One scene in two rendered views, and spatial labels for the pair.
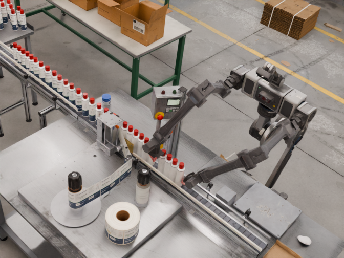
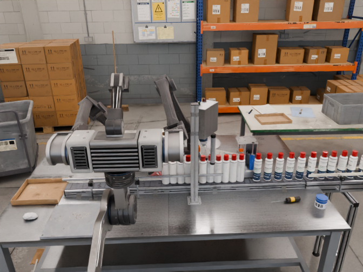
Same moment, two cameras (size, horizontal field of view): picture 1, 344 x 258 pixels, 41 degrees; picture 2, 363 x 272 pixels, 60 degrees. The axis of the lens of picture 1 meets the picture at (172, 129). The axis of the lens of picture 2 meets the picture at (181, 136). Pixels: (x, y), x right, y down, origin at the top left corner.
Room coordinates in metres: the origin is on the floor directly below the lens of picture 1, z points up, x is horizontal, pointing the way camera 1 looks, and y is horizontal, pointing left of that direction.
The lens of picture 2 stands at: (3.53, -1.15, 2.08)
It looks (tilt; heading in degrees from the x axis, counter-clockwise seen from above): 24 degrees down; 142
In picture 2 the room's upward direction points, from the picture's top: 1 degrees counter-clockwise
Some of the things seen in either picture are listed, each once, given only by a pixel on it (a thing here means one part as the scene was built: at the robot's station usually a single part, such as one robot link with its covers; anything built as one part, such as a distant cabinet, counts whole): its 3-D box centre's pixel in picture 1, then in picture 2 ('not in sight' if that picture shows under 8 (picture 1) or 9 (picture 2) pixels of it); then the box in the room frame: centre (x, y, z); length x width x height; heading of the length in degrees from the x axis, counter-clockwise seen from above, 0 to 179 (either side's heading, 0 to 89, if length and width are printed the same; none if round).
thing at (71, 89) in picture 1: (71, 94); (322, 164); (2.63, 0.78, 0.98); 0.05 x 0.05 x 0.20
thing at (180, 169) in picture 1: (179, 174); (165, 170); (2.00, -0.09, 0.98); 0.05 x 0.05 x 0.20
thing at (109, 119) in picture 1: (109, 119); (246, 140); (2.25, 0.42, 1.14); 0.14 x 0.11 x 0.01; 54
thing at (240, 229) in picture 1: (162, 174); (186, 184); (2.08, 0.02, 0.86); 1.65 x 0.08 x 0.04; 54
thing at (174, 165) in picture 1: (173, 170); (173, 169); (2.02, -0.05, 0.98); 0.05 x 0.05 x 0.20
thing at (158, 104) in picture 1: (166, 103); (204, 119); (2.21, 0.06, 1.38); 0.17 x 0.10 x 0.19; 109
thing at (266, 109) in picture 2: not in sight; (262, 109); (1.35, 1.76, 0.81); 0.38 x 0.36 x 0.02; 52
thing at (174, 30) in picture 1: (93, 29); not in sight; (4.56, 1.06, 0.39); 2.20 x 0.80 x 0.78; 52
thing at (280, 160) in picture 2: (99, 114); (279, 166); (2.46, 0.54, 0.98); 0.05 x 0.05 x 0.20
